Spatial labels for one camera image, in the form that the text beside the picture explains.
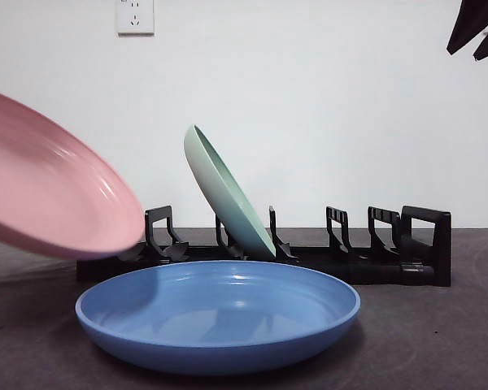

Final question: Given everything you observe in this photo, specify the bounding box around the white wall socket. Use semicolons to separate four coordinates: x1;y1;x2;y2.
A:
116;0;155;37

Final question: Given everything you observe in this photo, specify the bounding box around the pink round plate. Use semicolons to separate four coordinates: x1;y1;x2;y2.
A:
0;88;146;261

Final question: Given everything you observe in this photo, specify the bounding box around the green round plate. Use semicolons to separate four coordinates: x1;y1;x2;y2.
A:
183;123;277;261

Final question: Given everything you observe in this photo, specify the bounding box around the blue round plate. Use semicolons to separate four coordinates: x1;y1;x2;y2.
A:
75;260;362;377

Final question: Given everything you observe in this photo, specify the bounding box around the black plastic dish rack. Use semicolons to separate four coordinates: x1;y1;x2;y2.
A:
76;205;452;288

